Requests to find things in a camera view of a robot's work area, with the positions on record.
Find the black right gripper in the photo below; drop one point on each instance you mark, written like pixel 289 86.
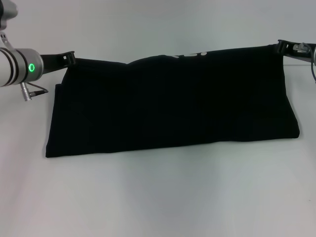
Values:
pixel 287 48

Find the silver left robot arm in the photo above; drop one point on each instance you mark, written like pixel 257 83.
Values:
pixel 17 66

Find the black t-shirt with white print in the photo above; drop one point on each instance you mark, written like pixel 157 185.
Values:
pixel 172 103

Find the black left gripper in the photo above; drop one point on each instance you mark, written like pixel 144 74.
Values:
pixel 53 61

